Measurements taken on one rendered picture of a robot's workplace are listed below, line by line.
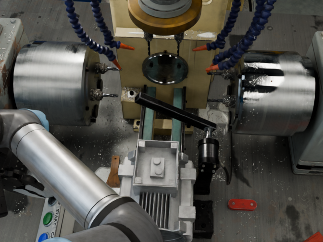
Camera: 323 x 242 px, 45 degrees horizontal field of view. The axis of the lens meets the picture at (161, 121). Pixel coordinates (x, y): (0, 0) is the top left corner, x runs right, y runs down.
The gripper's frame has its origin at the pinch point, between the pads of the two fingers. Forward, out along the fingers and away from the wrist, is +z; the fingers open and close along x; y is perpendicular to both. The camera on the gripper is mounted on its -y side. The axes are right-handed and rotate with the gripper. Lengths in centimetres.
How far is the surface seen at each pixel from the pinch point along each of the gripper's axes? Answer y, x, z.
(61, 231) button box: -7.9, -3.5, 3.4
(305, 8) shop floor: 199, -32, 160
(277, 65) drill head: 37, -50, 27
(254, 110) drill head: 27, -42, 29
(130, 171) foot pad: 7.9, -14.9, 11.8
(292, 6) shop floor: 201, -25, 155
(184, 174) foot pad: 8.0, -25.7, 20.0
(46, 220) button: -5.7, -0.4, 0.9
